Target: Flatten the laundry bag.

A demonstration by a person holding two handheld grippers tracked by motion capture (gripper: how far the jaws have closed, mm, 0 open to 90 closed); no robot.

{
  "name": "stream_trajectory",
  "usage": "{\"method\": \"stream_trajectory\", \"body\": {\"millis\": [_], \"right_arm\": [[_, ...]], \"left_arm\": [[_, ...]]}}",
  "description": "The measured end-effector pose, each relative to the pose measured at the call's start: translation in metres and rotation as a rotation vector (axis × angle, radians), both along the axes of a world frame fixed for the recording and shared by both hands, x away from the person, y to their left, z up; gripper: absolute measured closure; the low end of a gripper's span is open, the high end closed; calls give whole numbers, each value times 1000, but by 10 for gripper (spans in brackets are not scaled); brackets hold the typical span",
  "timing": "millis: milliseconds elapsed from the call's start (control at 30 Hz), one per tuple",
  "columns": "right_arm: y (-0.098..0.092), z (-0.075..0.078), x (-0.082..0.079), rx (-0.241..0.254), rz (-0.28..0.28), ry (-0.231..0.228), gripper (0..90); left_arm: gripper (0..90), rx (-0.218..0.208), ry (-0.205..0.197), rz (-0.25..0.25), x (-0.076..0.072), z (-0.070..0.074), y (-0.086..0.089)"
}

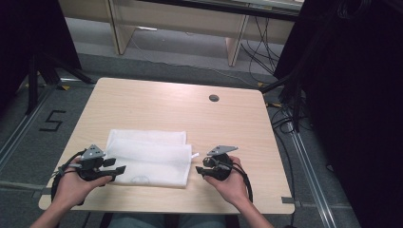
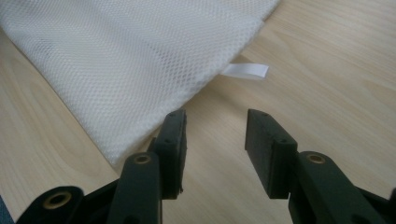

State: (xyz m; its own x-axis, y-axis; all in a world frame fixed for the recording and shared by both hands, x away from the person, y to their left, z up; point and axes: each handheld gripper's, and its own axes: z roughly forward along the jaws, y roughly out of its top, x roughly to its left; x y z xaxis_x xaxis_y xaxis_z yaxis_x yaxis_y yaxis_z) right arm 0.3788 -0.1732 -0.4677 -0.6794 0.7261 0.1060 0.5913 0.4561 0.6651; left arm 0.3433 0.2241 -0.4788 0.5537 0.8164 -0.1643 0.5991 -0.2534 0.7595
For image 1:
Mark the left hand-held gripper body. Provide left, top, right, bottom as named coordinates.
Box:
left=68, top=144, right=110, bottom=182

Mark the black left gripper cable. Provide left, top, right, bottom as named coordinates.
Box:
left=50, top=149, right=87, bottom=207

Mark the light wooden desk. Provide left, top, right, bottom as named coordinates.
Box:
left=58, top=0, right=305, bottom=67

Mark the black metal stand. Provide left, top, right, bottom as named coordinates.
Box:
left=24, top=51, right=96, bottom=116
left=259, top=63, right=307, bottom=134

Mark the person's right hand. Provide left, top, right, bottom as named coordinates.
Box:
left=203, top=155, right=253, bottom=207

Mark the white mesh laundry bag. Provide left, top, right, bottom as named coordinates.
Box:
left=103, top=128, right=201, bottom=189

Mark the bundle of black floor cables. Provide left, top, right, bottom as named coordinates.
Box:
left=240, top=15, right=281, bottom=85

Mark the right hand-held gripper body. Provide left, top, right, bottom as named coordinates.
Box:
left=203, top=144, right=239, bottom=182

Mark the metal floor rail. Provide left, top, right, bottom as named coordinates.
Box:
left=0, top=84, right=60, bottom=169
left=286, top=122, right=338, bottom=228

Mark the person's left hand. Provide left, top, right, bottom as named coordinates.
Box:
left=51, top=169, right=113, bottom=210

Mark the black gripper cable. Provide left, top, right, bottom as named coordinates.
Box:
left=232, top=162, right=255, bottom=203
left=50, top=149, right=87, bottom=207

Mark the black curtain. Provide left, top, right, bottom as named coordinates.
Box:
left=274, top=0, right=403, bottom=228

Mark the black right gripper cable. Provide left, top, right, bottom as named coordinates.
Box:
left=232, top=162, right=255, bottom=203

